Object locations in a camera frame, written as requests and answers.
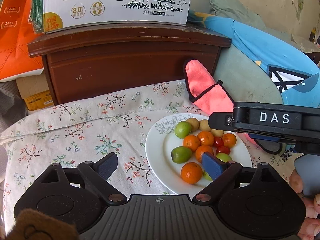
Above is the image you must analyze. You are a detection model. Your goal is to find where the grey green pillow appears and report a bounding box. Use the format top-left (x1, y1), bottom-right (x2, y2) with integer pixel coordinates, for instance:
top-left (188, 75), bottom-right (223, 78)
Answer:
top-left (209, 0), bottom-right (300, 50)

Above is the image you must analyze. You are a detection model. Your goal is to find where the dark wooden cabinet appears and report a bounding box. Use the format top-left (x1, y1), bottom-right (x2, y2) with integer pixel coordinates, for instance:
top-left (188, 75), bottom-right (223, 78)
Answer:
top-left (28, 23), bottom-right (232, 105)

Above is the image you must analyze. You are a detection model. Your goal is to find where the white floral plate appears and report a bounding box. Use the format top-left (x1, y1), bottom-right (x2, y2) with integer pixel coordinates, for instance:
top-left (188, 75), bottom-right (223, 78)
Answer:
top-left (145, 113), bottom-right (253, 196)

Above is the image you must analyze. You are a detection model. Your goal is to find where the houndstooth sofa cushion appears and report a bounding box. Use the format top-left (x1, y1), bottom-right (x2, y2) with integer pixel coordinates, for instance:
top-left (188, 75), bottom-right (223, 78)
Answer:
top-left (280, 145), bottom-right (296, 162)

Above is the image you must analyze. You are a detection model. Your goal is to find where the checkered fabric cover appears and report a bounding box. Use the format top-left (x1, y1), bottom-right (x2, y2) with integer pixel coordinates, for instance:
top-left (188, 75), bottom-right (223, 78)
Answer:
top-left (0, 81), bottom-right (27, 132)

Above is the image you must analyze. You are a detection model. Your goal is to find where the blue green cushion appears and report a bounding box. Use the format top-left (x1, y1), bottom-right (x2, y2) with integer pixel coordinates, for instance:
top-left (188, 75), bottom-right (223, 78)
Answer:
top-left (188, 10), bottom-right (319, 108)

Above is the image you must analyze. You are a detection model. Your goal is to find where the person right hand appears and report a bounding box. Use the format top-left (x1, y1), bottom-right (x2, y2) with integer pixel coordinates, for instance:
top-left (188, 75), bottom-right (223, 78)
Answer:
top-left (289, 170), bottom-right (319, 240)

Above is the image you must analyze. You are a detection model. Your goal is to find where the small tangerine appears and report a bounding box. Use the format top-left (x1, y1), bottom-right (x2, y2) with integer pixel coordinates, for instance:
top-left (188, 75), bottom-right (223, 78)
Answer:
top-left (221, 133), bottom-right (237, 148)

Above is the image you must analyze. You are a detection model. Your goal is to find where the brown longan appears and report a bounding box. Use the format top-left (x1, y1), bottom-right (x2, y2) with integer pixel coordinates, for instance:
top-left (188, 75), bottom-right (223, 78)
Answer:
top-left (210, 129), bottom-right (224, 138)
top-left (199, 119), bottom-right (212, 132)
top-left (186, 118), bottom-right (200, 132)

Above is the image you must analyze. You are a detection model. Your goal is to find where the white milk carton box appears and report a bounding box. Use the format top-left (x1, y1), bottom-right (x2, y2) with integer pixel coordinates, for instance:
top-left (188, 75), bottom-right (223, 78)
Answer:
top-left (31, 0), bottom-right (190, 34)

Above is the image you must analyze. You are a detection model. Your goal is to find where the brown plush toy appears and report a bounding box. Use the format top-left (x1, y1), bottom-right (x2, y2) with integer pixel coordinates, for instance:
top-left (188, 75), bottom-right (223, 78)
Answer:
top-left (4, 209), bottom-right (80, 240)

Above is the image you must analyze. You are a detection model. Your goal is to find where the green jujube top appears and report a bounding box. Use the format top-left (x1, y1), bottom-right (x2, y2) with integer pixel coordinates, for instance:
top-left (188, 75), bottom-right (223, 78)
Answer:
top-left (174, 121), bottom-right (192, 139)

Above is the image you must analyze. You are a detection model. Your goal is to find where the green jujube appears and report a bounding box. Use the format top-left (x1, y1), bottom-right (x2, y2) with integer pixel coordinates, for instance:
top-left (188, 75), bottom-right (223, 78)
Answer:
top-left (171, 146), bottom-right (193, 164)
top-left (216, 153), bottom-right (233, 163)
top-left (174, 121), bottom-right (192, 139)
top-left (203, 171), bottom-right (213, 181)

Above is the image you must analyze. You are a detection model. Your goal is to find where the floral tablecloth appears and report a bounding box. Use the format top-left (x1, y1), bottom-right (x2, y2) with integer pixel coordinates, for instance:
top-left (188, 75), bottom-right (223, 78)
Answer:
top-left (0, 79), bottom-right (293, 235)

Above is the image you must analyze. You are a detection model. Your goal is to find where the brown cardboard box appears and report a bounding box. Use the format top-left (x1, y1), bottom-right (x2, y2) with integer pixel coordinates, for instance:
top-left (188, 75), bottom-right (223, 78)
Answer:
top-left (16, 72), bottom-right (54, 112)

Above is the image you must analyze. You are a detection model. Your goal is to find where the pink grey cloth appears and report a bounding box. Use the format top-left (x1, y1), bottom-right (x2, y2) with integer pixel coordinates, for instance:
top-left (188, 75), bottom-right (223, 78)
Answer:
top-left (183, 59), bottom-right (283, 155)

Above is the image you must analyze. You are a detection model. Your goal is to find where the cherry tomato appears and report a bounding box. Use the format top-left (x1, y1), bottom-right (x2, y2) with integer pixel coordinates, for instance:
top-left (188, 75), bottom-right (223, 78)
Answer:
top-left (213, 137), bottom-right (224, 148)
top-left (216, 146), bottom-right (231, 155)

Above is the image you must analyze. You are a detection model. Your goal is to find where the orange paper bag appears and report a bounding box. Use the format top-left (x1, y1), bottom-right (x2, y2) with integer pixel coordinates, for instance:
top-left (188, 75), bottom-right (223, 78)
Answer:
top-left (0, 0), bottom-right (43, 82)

